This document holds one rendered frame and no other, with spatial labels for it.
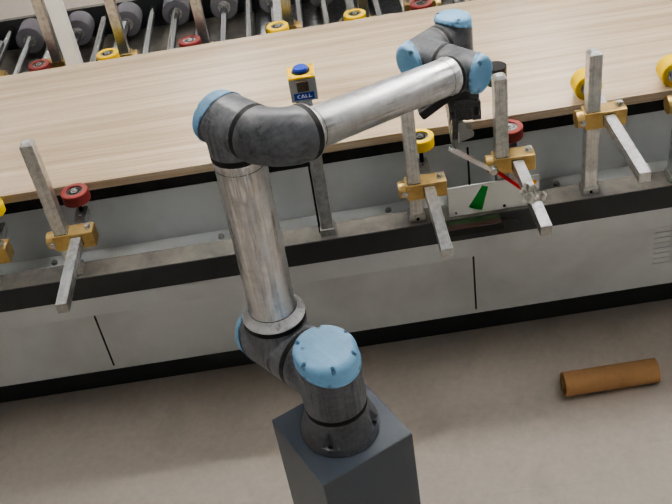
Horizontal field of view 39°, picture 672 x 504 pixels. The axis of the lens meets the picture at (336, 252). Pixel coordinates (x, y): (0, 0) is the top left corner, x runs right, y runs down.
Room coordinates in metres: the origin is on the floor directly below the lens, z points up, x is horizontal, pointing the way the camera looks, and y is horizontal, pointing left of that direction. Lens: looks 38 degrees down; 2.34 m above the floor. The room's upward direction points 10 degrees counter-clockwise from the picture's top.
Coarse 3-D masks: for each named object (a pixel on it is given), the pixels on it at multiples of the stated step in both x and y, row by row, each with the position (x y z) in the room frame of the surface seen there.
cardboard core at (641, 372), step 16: (592, 368) 2.05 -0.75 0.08; (608, 368) 2.04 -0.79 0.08; (624, 368) 2.02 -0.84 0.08; (640, 368) 2.02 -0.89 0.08; (656, 368) 2.01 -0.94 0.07; (576, 384) 2.00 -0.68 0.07; (592, 384) 2.00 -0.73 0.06; (608, 384) 1.99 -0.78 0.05; (624, 384) 1.99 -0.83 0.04; (640, 384) 1.99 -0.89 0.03
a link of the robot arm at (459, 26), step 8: (440, 16) 2.08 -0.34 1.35; (448, 16) 2.08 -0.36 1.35; (456, 16) 2.07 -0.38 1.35; (464, 16) 2.07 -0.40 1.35; (440, 24) 2.06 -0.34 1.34; (448, 24) 2.05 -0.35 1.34; (456, 24) 2.04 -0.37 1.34; (464, 24) 2.05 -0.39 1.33; (472, 24) 2.08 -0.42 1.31; (448, 32) 2.04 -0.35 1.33; (456, 32) 2.04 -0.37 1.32; (464, 32) 2.05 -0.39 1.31; (472, 32) 2.07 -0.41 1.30; (456, 40) 2.03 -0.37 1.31; (464, 40) 2.05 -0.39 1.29; (472, 40) 2.07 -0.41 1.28; (472, 48) 2.07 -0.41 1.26
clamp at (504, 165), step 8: (512, 152) 2.17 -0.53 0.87; (520, 152) 2.16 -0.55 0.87; (528, 152) 2.15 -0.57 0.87; (488, 160) 2.15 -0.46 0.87; (496, 160) 2.14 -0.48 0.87; (504, 160) 2.14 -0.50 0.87; (512, 160) 2.14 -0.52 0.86; (528, 160) 2.14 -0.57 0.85; (504, 168) 2.14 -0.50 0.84; (512, 168) 2.14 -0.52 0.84; (528, 168) 2.14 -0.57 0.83
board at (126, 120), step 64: (512, 0) 3.05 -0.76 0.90; (576, 0) 2.97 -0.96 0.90; (640, 0) 2.89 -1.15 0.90; (128, 64) 3.06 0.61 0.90; (192, 64) 2.98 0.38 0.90; (256, 64) 2.90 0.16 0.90; (320, 64) 2.82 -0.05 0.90; (384, 64) 2.75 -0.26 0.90; (512, 64) 2.60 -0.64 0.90; (576, 64) 2.54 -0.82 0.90; (640, 64) 2.47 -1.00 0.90; (0, 128) 2.75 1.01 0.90; (64, 128) 2.68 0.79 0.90; (128, 128) 2.61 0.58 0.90; (192, 128) 2.54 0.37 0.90; (384, 128) 2.36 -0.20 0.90; (448, 128) 2.31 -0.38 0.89; (0, 192) 2.36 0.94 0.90
